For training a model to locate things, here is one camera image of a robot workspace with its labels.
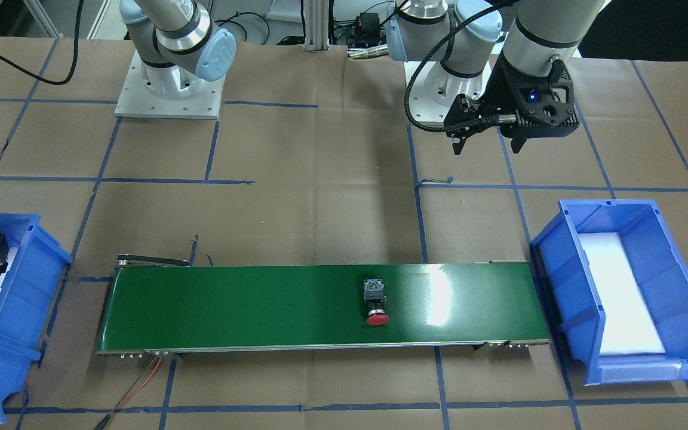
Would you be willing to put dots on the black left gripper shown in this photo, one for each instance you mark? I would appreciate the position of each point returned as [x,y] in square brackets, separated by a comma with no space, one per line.
[500,89]

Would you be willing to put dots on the red push button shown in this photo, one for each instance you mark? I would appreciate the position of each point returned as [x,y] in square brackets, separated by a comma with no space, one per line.
[375,298]

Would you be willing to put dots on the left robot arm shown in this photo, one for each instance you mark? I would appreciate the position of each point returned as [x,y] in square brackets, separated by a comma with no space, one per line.
[463,36]

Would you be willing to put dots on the blue destination bin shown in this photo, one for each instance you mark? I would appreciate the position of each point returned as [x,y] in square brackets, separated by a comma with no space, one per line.
[36,262]

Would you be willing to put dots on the black power adapter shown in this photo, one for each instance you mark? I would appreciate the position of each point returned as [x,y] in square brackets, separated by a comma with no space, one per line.
[368,25]

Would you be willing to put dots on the green conveyor belt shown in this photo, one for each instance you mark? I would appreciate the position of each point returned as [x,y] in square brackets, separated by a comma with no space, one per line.
[184,309]

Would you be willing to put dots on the white foam pad source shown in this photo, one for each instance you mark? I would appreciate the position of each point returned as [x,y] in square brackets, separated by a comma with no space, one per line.
[628,328]

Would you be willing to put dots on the blue source bin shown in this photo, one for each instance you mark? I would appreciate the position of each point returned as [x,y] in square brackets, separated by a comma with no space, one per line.
[658,268]

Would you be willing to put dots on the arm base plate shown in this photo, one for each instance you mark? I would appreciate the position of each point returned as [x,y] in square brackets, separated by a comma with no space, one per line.
[434,90]
[167,93]

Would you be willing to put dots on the aluminium frame post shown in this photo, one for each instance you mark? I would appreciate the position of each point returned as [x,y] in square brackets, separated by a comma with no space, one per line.
[316,20]

